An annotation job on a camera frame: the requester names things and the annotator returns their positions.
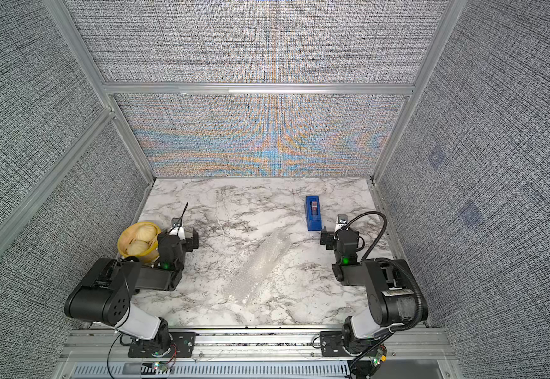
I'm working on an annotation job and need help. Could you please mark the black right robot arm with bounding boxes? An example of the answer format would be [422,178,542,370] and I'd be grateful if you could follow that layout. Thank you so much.
[320,228,429,355]

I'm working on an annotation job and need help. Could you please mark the black corrugated cable conduit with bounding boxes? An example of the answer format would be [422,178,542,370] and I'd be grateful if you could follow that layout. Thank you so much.
[343,210,430,333]

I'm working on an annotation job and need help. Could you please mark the blue tape dispenser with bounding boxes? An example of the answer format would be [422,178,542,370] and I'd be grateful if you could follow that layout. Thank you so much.
[305,195,322,232]

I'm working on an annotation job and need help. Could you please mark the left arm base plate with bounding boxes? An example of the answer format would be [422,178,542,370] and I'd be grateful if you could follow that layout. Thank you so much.
[128,332,197,358]

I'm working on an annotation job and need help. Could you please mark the white steamed bun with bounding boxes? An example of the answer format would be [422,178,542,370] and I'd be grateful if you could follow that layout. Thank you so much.
[135,224,158,243]
[126,240,150,257]

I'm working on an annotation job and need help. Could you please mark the aluminium front rail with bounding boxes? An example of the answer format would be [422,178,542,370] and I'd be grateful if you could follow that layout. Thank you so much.
[52,325,464,378]

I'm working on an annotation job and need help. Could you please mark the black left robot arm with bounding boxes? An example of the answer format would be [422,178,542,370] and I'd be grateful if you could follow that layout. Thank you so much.
[64,229,199,358]

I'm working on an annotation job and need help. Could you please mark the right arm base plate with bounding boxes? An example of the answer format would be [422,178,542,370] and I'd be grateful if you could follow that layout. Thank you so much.
[319,330,352,358]

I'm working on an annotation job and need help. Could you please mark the yellow bamboo steamer basket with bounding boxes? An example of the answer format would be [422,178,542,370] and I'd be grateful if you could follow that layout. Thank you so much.
[117,221,161,265]

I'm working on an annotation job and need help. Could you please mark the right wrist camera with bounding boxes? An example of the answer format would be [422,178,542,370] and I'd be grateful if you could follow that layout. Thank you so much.
[335,214,349,232]

